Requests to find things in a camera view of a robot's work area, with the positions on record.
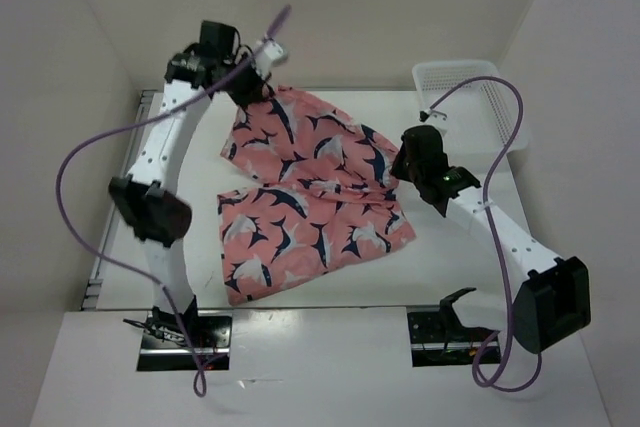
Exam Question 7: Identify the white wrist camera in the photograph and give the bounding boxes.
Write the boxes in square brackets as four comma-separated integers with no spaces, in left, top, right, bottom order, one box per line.
[254,39,289,73]
[419,110,448,130]

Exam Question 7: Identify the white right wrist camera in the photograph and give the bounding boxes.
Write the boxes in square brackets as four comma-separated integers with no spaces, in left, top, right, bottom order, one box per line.
[419,110,448,130]

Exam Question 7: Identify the pink patterned shorts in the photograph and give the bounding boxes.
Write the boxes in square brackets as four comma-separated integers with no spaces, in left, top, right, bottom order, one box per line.
[217,87,416,306]

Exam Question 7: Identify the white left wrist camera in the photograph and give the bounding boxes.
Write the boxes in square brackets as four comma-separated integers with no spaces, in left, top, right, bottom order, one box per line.
[254,39,289,73]

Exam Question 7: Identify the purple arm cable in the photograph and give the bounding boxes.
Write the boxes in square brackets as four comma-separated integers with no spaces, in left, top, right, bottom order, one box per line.
[429,75,544,392]
[54,4,292,398]

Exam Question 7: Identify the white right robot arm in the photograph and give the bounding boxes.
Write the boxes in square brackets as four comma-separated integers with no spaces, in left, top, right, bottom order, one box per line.
[391,125,591,354]

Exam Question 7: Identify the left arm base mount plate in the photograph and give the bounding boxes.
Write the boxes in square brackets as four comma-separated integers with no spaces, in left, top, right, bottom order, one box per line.
[124,310,232,372]

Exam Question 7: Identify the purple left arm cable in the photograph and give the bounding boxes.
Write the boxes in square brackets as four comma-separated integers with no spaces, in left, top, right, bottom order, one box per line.
[54,4,292,398]

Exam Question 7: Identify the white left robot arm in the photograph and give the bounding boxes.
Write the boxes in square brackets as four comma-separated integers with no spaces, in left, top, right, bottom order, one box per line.
[108,21,286,347]

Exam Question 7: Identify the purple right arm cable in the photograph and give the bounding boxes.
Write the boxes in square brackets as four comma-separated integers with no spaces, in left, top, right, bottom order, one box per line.
[429,75,544,392]

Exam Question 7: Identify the white plastic perforated basket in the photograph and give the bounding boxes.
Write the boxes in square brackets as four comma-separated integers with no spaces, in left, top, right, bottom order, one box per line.
[412,60,518,154]

